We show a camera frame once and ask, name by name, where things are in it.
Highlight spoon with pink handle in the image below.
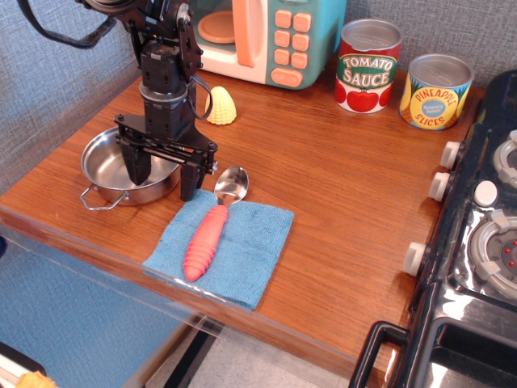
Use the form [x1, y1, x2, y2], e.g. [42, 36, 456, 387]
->
[183, 167, 249, 281]

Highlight white stove knob bottom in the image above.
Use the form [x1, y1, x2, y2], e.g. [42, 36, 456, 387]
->
[403, 242, 427, 276]

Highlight tomato sauce can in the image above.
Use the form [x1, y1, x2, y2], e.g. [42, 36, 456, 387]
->
[334, 19, 403, 114]

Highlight pineapple slices can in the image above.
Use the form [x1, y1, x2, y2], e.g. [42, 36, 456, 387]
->
[399, 53, 474, 131]

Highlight blue towel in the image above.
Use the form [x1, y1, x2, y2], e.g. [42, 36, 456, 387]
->
[144, 190, 294, 310]

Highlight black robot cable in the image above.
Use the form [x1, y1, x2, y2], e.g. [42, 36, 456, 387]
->
[15, 0, 118, 50]

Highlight white stove knob middle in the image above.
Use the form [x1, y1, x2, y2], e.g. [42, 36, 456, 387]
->
[428, 172, 450, 202]

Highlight yellow toy corn piece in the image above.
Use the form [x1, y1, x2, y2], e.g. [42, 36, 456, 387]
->
[205, 86, 237, 125]

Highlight stainless steel pot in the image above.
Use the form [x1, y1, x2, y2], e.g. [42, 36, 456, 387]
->
[80, 127, 181, 211]

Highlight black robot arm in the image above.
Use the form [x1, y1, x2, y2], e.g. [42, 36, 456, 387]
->
[83, 1, 217, 201]

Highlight teal toy microwave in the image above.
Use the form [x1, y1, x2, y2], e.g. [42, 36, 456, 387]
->
[191, 1, 347, 90]

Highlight orange fuzzy object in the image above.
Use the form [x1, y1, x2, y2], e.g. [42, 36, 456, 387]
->
[15, 372, 57, 388]

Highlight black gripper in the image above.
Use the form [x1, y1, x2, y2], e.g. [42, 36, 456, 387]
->
[114, 81, 217, 201]

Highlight white stove knob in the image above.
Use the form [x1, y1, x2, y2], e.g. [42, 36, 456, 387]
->
[440, 141, 461, 170]
[403, 242, 427, 276]
[428, 172, 450, 202]

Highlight black toy stove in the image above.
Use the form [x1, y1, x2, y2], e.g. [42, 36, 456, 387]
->
[350, 70, 516, 387]

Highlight white stove knob top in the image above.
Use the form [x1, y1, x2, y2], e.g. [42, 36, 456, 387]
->
[440, 141, 461, 170]

